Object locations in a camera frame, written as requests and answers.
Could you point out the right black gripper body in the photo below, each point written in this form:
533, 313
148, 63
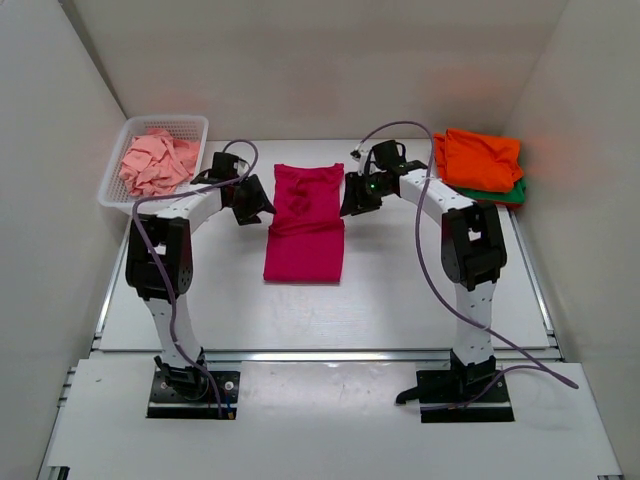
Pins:
367, 191

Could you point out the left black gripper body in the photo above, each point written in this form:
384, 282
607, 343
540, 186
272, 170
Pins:
247, 202

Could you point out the magenta t shirt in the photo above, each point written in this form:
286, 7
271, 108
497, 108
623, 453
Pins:
306, 239

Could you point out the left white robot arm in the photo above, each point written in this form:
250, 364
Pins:
160, 266

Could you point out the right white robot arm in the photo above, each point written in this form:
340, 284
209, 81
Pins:
472, 255

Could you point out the orange folded t shirt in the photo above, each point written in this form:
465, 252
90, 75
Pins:
477, 161

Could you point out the pink t shirt in basket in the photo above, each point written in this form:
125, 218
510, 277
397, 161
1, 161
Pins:
157, 163

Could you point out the white plastic basket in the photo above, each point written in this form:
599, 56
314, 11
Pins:
112, 192

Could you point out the red folded t shirt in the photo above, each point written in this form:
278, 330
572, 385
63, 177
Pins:
507, 205

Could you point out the green folded t shirt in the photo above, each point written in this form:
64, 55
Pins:
516, 195

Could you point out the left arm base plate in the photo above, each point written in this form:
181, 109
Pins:
178, 400

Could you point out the aluminium table rail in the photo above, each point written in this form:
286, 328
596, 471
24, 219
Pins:
545, 355

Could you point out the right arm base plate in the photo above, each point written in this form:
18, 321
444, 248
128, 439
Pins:
443, 398

